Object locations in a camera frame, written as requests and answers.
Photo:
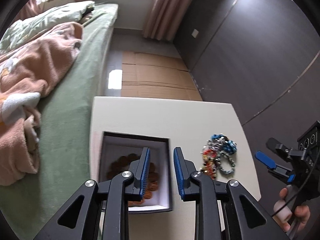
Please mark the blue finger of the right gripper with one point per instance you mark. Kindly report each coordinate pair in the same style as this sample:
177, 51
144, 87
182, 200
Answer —
264, 159
283, 174

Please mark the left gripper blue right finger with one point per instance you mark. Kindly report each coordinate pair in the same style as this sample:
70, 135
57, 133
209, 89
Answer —
183, 170

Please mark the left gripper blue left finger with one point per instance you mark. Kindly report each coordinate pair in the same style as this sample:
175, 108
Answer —
140, 171

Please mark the black jewelry box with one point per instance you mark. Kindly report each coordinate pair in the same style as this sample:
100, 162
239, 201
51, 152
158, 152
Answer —
119, 150

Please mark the person's right hand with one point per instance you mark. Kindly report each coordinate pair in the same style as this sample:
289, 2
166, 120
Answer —
302, 212

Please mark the white square table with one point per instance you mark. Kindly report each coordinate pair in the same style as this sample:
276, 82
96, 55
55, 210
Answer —
188, 125

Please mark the flattened cardboard on floor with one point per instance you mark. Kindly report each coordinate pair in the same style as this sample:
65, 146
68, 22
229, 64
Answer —
156, 76

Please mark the bed with green sheet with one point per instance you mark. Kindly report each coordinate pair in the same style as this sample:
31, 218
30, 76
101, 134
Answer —
29, 203

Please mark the dark grey wardrobe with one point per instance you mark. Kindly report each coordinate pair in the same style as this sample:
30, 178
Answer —
261, 56

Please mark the pink fleece blanket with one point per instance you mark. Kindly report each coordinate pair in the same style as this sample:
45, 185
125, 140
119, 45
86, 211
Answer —
28, 74

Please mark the right pink curtain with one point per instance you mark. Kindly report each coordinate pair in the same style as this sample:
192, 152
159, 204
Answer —
165, 18

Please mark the light green floral quilt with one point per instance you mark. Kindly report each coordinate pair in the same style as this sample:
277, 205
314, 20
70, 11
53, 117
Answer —
21, 31

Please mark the white wall socket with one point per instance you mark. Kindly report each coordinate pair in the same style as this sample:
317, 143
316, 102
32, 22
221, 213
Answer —
195, 33

